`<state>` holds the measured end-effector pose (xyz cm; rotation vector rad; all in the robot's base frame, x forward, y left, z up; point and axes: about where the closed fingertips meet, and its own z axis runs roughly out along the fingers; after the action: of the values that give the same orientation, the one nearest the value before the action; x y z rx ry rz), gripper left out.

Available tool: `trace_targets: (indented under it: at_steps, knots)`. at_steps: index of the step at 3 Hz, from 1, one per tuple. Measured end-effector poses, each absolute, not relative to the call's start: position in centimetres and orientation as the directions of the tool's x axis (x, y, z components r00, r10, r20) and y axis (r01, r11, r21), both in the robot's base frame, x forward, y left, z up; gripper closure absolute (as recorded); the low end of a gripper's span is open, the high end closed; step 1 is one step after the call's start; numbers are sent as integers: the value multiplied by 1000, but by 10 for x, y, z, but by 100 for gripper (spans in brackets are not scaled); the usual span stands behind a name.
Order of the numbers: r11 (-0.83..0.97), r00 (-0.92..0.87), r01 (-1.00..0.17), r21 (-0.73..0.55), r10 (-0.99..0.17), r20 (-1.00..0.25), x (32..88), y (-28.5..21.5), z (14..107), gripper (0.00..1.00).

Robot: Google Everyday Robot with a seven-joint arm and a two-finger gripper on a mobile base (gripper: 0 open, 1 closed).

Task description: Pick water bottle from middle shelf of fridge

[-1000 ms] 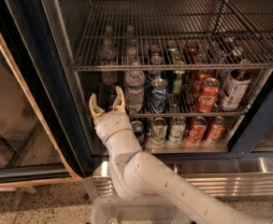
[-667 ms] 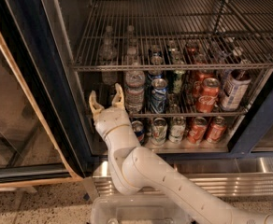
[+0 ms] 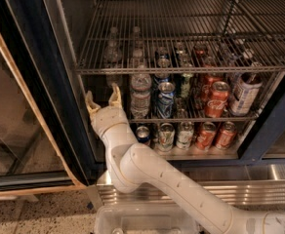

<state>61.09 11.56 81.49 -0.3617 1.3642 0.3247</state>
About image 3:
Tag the red Coca-Cola can middle shelf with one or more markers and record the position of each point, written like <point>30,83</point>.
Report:
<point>217,98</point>

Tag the blue pepsi can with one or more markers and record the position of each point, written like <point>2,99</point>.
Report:
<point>162,75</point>
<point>143,135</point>

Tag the middle wire fridge shelf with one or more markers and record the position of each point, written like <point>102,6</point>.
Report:
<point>192,115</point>

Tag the glass sliding fridge door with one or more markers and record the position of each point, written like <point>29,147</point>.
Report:
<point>31,162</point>

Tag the stainless fridge base grille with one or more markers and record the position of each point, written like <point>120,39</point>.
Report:
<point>239,186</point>

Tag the clear water bottle column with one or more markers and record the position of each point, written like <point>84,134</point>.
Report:
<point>112,58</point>

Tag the red Coca-Cola can behind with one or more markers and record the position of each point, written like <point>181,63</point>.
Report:
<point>208,79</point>

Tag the green can middle shelf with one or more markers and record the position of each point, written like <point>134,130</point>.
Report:
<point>182,81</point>

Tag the clear plastic bin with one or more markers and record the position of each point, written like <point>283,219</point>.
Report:
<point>144,219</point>

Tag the clear water bottle front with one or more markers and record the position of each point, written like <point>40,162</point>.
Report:
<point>140,85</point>

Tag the upper wire fridge shelf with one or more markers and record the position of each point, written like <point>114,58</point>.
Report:
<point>247,37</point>

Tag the wire fridge shelf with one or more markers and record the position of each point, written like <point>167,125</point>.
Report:
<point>247,37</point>
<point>192,115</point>

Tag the blue Pepsi can behind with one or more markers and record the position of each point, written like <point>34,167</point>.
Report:
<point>162,75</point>

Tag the red Coca-Cola can bottom right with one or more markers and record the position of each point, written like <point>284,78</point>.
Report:
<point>225,135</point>

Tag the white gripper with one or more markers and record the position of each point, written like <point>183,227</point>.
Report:
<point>107,119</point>

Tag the blue Pepsi can middle shelf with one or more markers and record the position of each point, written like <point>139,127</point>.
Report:
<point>165,99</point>

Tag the red coca-cola can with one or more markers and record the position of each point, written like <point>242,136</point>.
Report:
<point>206,135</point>
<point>225,135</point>
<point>208,79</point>

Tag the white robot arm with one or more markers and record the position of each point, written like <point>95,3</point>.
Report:
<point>131,164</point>

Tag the white root beer can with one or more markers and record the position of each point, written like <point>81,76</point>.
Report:
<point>244,93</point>

